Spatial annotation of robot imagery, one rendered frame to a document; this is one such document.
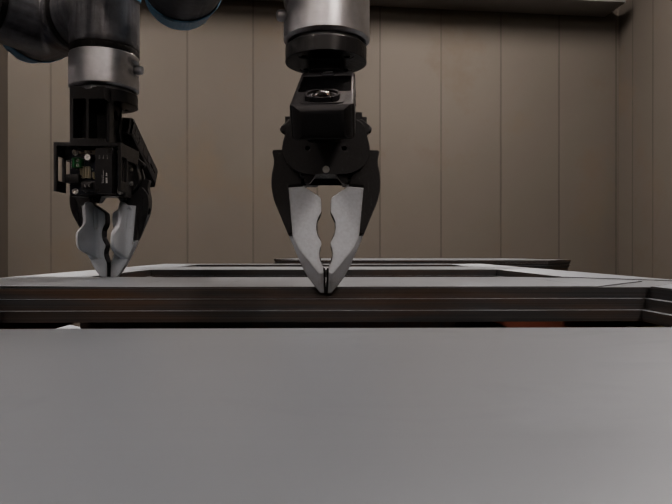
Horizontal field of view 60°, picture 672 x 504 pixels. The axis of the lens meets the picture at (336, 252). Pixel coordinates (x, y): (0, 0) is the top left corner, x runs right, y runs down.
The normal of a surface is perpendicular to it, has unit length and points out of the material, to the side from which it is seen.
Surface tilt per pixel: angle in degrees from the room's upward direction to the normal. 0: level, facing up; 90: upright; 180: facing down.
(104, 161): 90
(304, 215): 90
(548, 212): 90
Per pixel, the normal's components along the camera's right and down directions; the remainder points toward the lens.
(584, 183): 0.11, 0.00
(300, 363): 0.00, -1.00
